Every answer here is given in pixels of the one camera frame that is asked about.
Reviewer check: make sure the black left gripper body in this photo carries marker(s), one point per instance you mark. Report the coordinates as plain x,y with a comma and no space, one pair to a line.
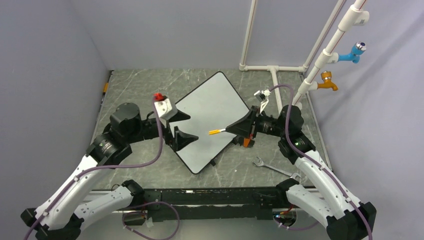
167,133

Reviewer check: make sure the orange tap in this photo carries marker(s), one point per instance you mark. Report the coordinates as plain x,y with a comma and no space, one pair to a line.
326,77

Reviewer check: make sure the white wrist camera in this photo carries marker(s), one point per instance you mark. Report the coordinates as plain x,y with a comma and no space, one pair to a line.
165,107
263,98

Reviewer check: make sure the white PVC pipe frame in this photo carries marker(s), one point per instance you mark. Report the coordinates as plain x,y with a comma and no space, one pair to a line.
355,15

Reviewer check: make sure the blue tap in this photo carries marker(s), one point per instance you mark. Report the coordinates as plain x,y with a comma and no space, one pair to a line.
355,54

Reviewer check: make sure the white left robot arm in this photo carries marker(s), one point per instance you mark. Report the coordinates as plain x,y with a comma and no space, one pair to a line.
65,215

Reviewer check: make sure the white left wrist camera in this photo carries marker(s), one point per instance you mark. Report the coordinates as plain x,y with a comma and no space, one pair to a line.
165,107

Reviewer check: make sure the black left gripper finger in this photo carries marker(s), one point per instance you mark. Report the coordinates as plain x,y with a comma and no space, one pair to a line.
182,139
177,116

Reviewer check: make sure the yellow marker cap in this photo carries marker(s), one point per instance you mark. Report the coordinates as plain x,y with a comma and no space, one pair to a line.
213,132

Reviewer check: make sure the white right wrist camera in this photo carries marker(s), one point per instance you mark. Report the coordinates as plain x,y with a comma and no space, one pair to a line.
263,98

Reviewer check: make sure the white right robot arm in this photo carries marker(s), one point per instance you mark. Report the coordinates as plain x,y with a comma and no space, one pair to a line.
343,215

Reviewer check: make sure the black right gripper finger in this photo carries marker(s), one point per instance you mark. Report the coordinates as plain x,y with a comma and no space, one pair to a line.
246,121
241,129

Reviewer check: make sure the orange-black pen at wall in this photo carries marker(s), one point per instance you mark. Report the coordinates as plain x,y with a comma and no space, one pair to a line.
106,86

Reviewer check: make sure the silver open-end wrench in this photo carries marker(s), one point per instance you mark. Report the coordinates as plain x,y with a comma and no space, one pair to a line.
258,162

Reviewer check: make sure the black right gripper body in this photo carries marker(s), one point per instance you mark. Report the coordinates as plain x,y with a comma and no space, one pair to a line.
262,124

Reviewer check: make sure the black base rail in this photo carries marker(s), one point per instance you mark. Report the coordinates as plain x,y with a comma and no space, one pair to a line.
260,203

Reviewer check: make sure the white whiteboard black frame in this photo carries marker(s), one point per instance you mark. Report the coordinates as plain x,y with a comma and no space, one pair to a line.
214,104

